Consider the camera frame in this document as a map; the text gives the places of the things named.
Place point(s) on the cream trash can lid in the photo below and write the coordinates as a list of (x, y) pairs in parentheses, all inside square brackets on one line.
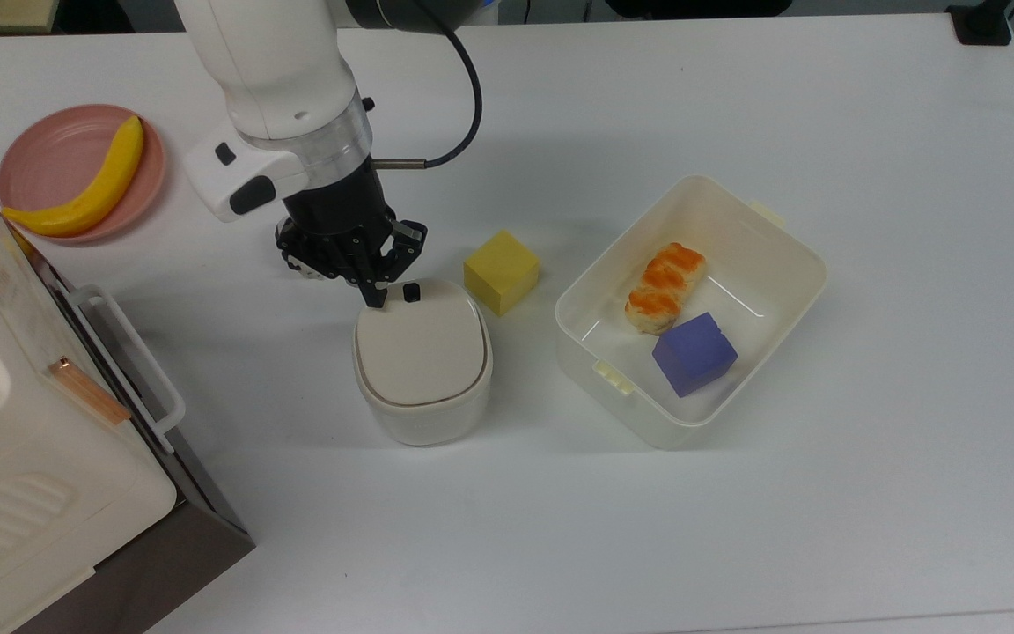
[(419, 348)]

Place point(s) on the yellow toy banana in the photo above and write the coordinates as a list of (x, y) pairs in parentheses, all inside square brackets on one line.
[(111, 176)]

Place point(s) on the small cream trash can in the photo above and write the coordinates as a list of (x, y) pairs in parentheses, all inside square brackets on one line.
[(423, 423)]

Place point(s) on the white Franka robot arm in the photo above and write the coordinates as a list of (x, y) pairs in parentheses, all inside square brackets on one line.
[(269, 62)]

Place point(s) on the orange-topped bread piece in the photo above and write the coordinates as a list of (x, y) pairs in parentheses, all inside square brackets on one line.
[(664, 286)]

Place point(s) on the orange storage box latch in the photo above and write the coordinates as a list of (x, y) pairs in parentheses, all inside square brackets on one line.
[(89, 392)]

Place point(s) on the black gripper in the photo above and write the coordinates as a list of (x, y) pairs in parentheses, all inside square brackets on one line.
[(335, 220)]

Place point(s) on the white plastic bin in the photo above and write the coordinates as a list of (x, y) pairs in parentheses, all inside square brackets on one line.
[(771, 264)]

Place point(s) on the purple cube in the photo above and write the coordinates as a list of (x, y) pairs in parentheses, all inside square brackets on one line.
[(694, 352)]

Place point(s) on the yellow cube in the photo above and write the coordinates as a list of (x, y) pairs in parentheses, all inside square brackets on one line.
[(500, 269)]

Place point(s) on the pink plate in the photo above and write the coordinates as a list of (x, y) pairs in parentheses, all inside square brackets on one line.
[(58, 150)]

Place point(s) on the cream plastic storage box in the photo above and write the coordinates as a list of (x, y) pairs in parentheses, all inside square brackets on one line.
[(32, 484)]

